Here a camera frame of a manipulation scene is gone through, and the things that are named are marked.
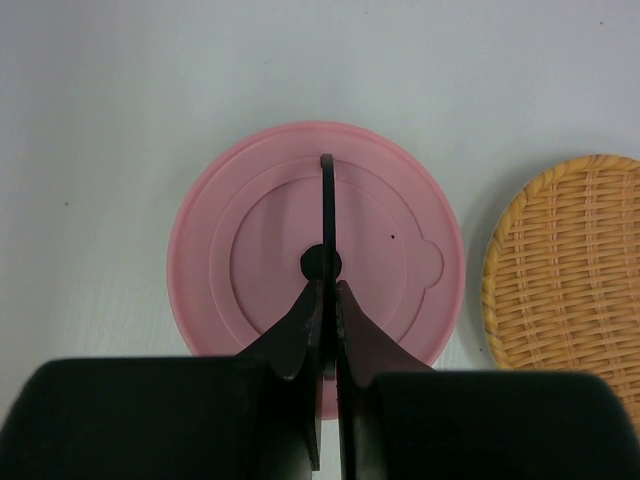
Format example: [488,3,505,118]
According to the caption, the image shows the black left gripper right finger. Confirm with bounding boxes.
[336,282,639,479]

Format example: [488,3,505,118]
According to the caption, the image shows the pink lid with black handle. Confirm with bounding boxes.
[166,118,466,420]

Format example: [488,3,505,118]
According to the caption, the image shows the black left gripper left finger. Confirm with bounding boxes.
[1,282,322,479]

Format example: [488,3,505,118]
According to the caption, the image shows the woven orange basket plate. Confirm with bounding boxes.
[482,154,639,394]

